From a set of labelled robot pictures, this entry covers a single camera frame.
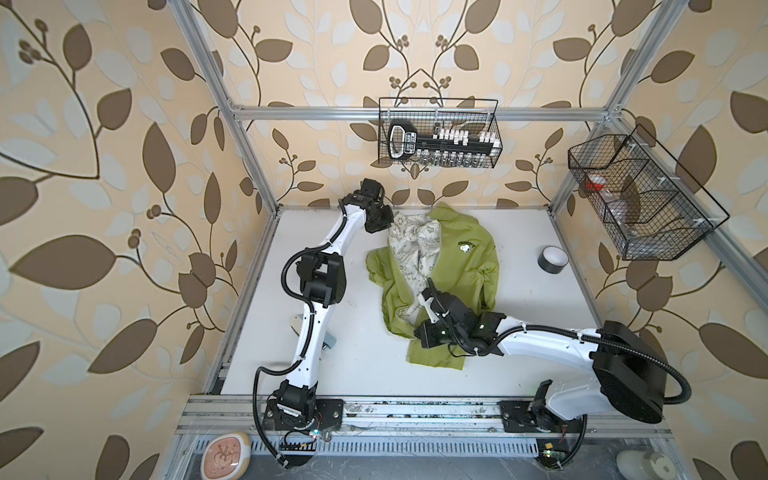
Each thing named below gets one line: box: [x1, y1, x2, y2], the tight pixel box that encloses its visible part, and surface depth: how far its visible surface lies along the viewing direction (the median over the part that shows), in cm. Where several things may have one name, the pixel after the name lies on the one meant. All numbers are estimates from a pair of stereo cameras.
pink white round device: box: [201, 432, 251, 480], surface depth 68 cm
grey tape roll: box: [537, 246, 569, 274], surface depth 105 cm
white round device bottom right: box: [616, 450, 677, 480], surface depth 62 cm
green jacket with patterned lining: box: [366, 202, 499, 369], surface depth 98 cm
